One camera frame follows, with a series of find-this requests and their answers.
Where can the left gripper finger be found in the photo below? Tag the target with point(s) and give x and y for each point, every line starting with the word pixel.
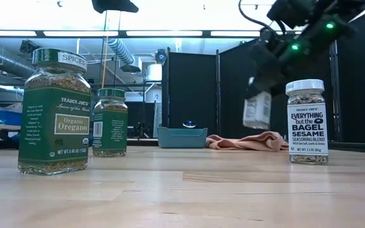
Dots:
pixel 114 5

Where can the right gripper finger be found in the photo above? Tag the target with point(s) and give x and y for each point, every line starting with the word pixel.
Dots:
pixel 258 85
pixel 280 85

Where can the white-lid bagel seasoning jar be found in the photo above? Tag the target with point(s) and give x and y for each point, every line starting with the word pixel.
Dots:
pixel 307 133
pixel 258 111

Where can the green-label oregano spice jar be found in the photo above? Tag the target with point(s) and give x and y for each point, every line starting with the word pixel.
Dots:
pixel 55 126
pixel 110 126

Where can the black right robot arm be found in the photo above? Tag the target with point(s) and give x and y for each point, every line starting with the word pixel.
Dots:
pixel 328 31

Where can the pink folded cloth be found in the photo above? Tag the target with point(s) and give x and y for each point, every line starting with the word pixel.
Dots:
pixel 249 142

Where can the black lamp hood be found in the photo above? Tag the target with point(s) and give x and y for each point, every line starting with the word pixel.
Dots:
pixel 130 68

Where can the white cylinder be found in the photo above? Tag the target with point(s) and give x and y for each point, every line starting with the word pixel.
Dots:
pixel 154 72

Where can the small blue plastic tray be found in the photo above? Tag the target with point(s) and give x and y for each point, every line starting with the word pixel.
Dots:
pixel 182 137

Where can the black ceiling device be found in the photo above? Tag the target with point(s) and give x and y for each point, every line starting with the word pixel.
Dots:
pixel 28 47

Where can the blue storage bin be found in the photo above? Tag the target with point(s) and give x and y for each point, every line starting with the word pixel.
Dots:
pixel 6 117

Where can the striped flexible air duct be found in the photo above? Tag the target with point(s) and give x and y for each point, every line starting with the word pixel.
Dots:
pixel 120 50

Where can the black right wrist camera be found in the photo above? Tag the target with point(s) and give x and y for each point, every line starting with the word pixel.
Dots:
pixel 291 12

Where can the silver ribbed ceiling duct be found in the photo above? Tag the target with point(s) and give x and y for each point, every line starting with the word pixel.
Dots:
pixel 5 61

